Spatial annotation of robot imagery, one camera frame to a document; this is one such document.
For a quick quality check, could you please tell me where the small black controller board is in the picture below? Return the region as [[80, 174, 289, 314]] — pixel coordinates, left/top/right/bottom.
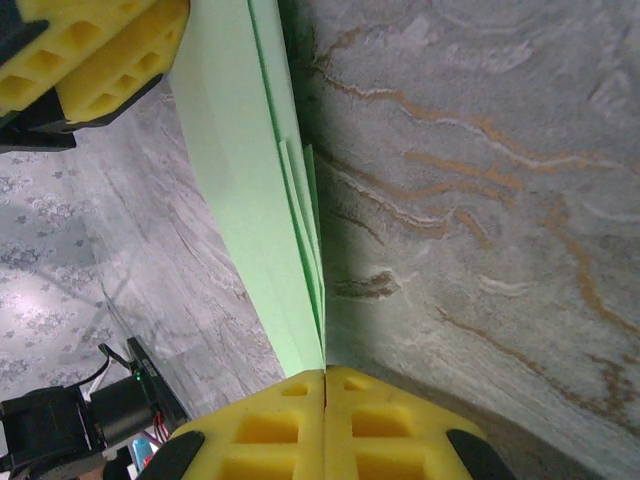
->
[[124, 337, 192, 434]]

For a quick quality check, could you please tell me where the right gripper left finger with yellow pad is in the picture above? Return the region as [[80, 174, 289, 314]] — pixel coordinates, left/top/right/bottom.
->
[[142, 368, 326, 480]]

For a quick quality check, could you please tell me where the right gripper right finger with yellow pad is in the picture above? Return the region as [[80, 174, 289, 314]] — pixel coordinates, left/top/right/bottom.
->
[[324, 365, 516, 480]]

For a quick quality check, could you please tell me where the light green paper sheet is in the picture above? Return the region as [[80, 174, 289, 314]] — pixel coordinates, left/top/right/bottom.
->
[[167, 0, 329, 379]]

